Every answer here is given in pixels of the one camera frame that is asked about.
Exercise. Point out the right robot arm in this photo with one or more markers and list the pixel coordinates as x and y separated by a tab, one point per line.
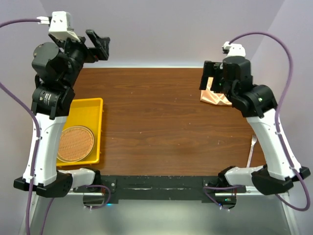
232	77

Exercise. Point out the aluminium table frame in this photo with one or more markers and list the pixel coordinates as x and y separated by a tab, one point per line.
86	211

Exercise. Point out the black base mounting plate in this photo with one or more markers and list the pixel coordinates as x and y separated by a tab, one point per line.
174	188

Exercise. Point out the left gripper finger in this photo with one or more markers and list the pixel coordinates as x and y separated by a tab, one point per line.
102	48
93	37

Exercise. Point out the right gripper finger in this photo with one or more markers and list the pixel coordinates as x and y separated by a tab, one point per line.
206	74
217	83

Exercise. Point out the peach cloth napkin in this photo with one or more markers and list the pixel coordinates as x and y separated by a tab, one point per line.
210	97

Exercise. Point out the yellow plastic tray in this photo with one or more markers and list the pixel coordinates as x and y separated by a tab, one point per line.
88	113

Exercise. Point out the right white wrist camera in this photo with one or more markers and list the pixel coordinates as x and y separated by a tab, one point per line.
232	49

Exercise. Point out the round woven coaster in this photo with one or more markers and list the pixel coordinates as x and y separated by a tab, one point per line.
76	143

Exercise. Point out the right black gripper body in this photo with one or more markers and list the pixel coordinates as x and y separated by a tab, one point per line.
217	68

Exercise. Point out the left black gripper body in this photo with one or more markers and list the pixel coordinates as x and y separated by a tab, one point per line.
78	49

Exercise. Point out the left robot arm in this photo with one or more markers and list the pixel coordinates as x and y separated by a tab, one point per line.
57	65

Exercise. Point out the silver fork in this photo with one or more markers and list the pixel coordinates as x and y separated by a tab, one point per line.
253	142

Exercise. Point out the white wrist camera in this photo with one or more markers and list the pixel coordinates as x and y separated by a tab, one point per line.
60	26
232	49

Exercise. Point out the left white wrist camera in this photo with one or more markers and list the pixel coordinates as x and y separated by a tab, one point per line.
60	26

